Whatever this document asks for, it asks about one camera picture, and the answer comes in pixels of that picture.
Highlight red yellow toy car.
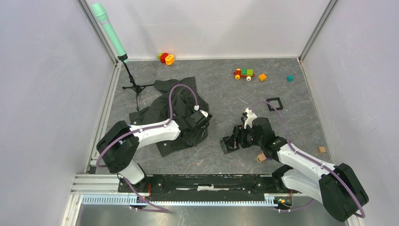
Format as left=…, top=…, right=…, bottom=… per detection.
left=233, top=68, right=255, bottom=81

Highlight yellow toy brick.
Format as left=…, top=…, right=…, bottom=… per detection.
left=258, top=73, right=267, bottom=82

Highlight small wooden cube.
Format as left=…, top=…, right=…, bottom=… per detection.
left=318, top=146, right=327, bottom=153

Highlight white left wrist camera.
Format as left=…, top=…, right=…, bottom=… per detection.
left=199, top=109, right=209, bottom=118

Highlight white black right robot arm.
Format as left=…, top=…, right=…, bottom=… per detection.
left=220, top=117, right=369, bottom=222

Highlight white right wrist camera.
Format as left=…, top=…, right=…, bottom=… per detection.
left=241, top=108, right=257, bottom=129

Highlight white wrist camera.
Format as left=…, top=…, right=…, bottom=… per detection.
left=241, top=108, right=257, bottom=129
left=199, top=109, right=209, bottom=118

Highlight black microphone tripod stand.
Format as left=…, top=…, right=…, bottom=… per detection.
left=122, top=60, right=154, bottom=111

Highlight black square frame far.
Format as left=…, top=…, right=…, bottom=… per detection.
left=266, top=97, right=284, bottom=111

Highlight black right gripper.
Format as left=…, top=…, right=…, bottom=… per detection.
left=224, top=123, right=263, bottom=149

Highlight dark grey pinstriped shirt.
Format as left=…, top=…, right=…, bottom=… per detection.
left=129, top=77, right=209, bottom=157

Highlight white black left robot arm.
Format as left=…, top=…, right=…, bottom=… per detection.
left=96, top=109, right=212, bottom=192

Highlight teal toy cube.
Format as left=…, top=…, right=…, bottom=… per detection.
left=287, top=75, right=294, bottom=82

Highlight green foam microphone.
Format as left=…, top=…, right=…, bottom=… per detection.
left=90, top=3, right=128, bottom=63

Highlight wooden letter cube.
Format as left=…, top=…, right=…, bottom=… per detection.
left=256, top=153, right=267, bottom=162

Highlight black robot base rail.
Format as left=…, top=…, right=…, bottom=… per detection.
left=133, top=174, right=297, bottom=202

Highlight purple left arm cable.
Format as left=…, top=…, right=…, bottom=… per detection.
left=96, top=83, right=200, bottom=169

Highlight red orange green toy blocks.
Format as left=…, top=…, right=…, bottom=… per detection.
left=158, top=52, right=175, bottom=65

